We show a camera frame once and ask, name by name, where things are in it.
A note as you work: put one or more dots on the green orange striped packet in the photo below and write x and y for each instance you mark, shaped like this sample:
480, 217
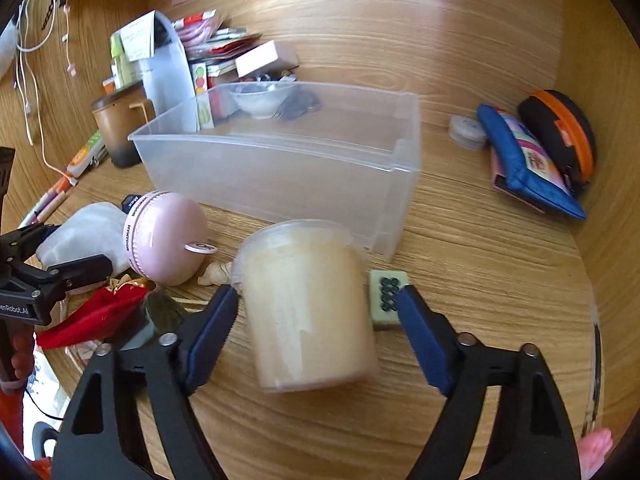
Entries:
87, 152

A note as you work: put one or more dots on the small white cardboard box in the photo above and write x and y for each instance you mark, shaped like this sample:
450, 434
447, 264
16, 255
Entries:
260, 57

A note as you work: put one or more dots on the fruit sticker sheet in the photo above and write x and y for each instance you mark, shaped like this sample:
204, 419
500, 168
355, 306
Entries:
201, 82

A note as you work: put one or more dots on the clear plastic storage box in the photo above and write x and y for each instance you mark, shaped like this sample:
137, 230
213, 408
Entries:
300, 175

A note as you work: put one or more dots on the white paper stack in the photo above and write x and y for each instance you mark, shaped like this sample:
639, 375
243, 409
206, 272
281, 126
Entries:
136, 37

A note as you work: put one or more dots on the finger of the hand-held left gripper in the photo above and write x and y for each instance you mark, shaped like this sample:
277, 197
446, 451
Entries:
80, 269
27, 240

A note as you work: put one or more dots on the white cloth pouch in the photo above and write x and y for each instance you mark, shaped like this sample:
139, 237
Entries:
85, 230

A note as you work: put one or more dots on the white plastic folder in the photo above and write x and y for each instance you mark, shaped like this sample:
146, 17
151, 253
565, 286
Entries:
167, 75

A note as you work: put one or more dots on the green backed mahjong tile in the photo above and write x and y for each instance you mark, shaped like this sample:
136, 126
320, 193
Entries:
387, 290

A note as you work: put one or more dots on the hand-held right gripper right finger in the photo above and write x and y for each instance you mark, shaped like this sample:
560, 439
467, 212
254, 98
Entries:
425, 340

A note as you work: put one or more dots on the small black staples box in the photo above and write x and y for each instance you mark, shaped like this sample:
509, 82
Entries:
129, 203

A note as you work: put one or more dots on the pile of stationery packets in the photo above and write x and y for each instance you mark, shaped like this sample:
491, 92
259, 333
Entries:
225, 52

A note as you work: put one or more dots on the red white packet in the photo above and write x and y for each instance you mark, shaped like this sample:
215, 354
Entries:
195, 20

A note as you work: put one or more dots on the black orange zip case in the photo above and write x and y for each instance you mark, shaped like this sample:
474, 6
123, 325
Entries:
555, 130

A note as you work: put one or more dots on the pink round case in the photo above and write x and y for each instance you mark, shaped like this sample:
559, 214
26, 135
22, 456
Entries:
165, 240

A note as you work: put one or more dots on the blue zip pouch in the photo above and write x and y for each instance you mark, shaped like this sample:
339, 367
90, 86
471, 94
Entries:
515, 170

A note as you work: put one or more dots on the small round white container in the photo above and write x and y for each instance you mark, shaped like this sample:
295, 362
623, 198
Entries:
467, 130

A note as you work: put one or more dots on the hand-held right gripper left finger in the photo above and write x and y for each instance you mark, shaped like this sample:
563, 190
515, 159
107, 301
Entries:
212, 337

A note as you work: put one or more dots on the clear round tape container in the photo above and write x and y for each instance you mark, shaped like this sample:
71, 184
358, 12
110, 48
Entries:
305, 310

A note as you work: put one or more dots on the markers and pens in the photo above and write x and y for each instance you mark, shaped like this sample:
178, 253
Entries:
52, 197

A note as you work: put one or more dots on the white ceramic bowl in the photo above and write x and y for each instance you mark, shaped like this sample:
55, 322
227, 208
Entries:
260, 102

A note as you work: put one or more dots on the olive green pouch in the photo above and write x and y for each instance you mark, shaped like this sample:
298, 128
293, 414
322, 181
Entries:
165, 312

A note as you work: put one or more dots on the pink rubbery object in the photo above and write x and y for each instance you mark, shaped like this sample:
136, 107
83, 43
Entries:
595, 452

